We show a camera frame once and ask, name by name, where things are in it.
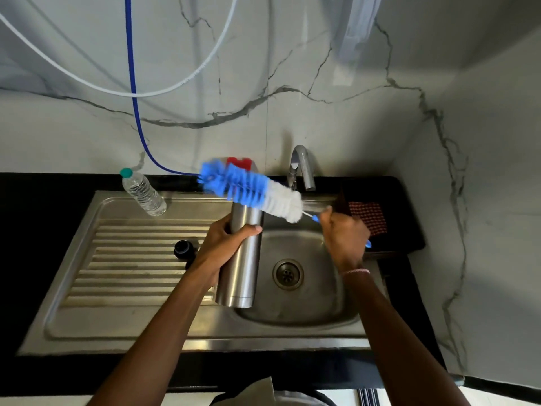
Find person's right hand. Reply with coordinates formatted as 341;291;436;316
318;205;372;275

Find person's left hand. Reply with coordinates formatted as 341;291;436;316
185;213;263;292

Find steel flask bottle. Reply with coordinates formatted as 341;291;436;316
215;201;265;309

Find black flask stopper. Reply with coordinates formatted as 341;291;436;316
174;239;198;262

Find blue white bottle brush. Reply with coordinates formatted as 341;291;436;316
197;159;373;250

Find person's right forearm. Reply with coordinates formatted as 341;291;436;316
343;272;472;406

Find person's left forearm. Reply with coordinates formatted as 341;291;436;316
84;270;216;406

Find clear plastic water bottle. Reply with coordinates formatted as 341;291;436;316
119;167;168;218

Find red checkered cloth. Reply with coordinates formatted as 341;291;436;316
348;201;388;237

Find dark woven tray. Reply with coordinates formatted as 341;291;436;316
336;176;427;258

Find metal sink drain strainer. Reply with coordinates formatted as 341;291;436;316
272;258;305;291

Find chrome sink faucet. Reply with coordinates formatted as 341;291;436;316
287;144;317;192

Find stainless steel sink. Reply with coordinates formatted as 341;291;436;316
16;189;388;356

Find dark trousers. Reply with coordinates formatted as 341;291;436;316
210;391;242;406

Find white hose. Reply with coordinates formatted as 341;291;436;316
0;0;240;99

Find blue hose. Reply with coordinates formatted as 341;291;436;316
124;0;202;177

